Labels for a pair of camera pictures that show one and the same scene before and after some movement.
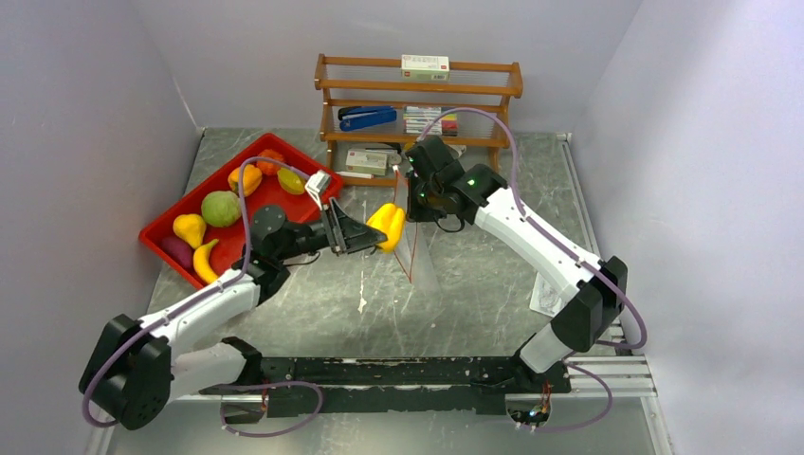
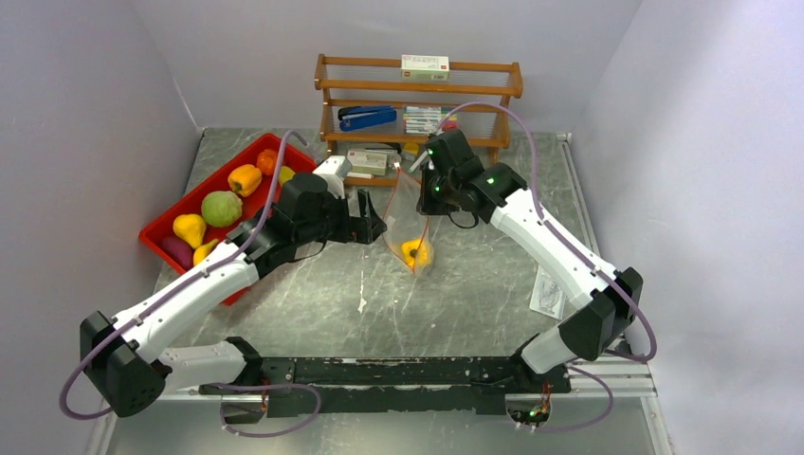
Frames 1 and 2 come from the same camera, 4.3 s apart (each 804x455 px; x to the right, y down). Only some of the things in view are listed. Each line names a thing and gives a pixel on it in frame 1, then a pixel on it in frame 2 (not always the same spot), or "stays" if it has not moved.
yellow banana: x=203 y=264 stays
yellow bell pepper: x=391 y=221 → x=416 y=252
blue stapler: x=351 y=117 stays
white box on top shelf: x=425 y=67 stays
